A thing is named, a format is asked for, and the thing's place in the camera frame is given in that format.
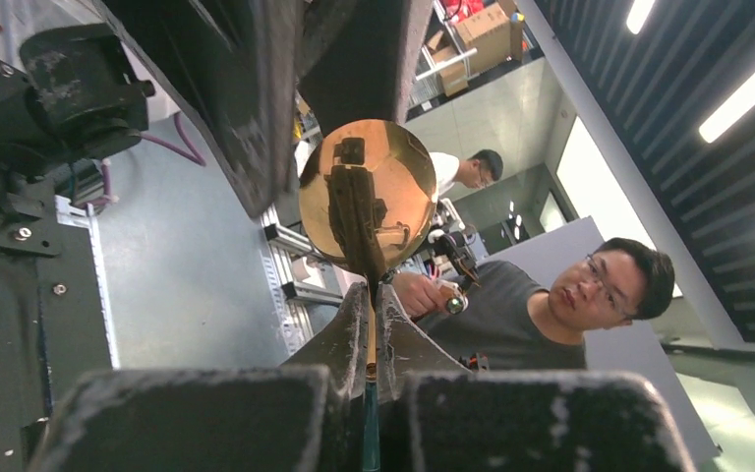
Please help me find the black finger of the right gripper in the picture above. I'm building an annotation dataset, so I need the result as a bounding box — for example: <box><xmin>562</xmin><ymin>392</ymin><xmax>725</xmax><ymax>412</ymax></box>
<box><xmin>93</xmin><ymin>0</ymin><xmax>303</xmax><ymax>218</ymax></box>
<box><xmin>298</xmin><ymin>1</ymin><xmax>433</xmax><ymax>128</ymax></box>

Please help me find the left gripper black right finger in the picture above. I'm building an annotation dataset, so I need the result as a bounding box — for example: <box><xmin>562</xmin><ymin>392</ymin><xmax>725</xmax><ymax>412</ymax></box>
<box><xmin>376</xmin><ymin>285</ymin><xmax>694</xmax><ymax>471</ymax></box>

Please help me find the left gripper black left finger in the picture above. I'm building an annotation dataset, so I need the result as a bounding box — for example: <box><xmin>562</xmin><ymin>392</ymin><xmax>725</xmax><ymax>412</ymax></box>
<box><xmin>29</xmin><ymin>283</ymin><xmax>370</xmax><ymax>471</ymax></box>

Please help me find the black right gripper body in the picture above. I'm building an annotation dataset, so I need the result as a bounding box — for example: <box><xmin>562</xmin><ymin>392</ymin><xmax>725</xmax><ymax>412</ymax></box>
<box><xmin>0</xmin><ymin>24</ymin><xmax>155</xmax><ymax>258</ymax></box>

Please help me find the man in grey shirt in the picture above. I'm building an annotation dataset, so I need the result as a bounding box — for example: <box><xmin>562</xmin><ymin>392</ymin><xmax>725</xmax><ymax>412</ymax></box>
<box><xmin>390</xmin><ymin>238</ymin><xmax>675</xmax><ymax>370</ymax></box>

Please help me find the cardboard box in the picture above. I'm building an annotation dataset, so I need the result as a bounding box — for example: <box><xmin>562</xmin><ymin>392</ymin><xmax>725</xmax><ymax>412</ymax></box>
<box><xmin>453</xmin><ymin>1</ymin><xmax>524</xmax><ymax>75</ymax></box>

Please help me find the man in white shirt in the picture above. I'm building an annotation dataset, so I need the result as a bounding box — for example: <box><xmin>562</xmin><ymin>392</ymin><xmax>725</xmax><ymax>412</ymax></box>
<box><xmin>429</xmin><ymin>149</ymin><xmax>503</xmax><ymax>198</ymax></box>

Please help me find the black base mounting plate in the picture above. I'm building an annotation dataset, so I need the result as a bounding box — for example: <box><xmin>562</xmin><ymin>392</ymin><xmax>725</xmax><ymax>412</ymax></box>
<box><xmin>0</xmin><ymin>226</ymin><xmax>112</xmax><ymax>471</ymax></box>

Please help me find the aluminium frame rail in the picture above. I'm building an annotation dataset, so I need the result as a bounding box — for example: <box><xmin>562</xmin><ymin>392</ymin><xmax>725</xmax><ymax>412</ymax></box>
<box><xmin>261</xmin><ymin>206</ymin><xmax>343</xmax><ymax>355</ymax></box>

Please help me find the leader arm controller handle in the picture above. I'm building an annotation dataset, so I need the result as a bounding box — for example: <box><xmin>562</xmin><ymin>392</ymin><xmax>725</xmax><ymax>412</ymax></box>
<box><xmin>427</xmin><ymin>229</ymin><xmax>480</xmax><ymax>315</ymax></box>

